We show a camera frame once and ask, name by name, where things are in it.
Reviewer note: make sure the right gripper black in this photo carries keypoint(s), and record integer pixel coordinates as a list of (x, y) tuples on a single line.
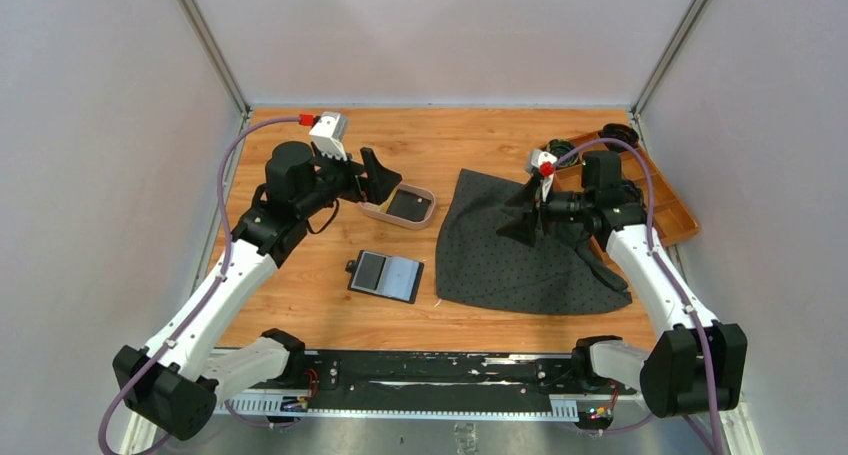
[(524, 228)]

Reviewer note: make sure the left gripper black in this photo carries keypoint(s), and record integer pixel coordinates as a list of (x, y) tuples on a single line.
[(381, 179)]

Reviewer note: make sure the black leather card holder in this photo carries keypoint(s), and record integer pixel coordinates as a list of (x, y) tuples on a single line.
[(400, 279)]

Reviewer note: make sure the black credit card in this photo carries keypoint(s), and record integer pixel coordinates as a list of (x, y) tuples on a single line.
[(367, 271)]

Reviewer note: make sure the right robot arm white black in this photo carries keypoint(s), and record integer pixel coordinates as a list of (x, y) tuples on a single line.
[(656, 286)]

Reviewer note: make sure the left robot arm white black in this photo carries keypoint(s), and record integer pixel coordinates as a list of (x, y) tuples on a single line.
[(225, 286)]

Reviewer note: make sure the dark grey dotted cloth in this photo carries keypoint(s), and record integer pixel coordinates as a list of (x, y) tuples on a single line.
[(559, 275)]

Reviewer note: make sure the coiled black belt top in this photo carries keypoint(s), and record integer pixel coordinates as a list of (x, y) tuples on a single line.
[(621, 132)]

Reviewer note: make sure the brown wooden compartment tray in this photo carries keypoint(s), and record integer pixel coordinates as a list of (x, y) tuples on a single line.
[(673, 220)]

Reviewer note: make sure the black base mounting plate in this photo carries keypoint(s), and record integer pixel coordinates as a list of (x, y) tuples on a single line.
[(412, 384)]

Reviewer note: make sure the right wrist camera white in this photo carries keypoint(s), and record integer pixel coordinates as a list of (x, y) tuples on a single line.
[(541, 166)]

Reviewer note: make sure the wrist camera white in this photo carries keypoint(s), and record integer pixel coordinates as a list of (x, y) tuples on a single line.
[(541, 166), (327, 135)]

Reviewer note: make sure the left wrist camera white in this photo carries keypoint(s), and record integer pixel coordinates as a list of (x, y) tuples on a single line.
[(327, 135)]

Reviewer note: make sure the aluminium frame rail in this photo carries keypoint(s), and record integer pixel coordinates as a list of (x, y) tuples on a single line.
[(178, 388)]

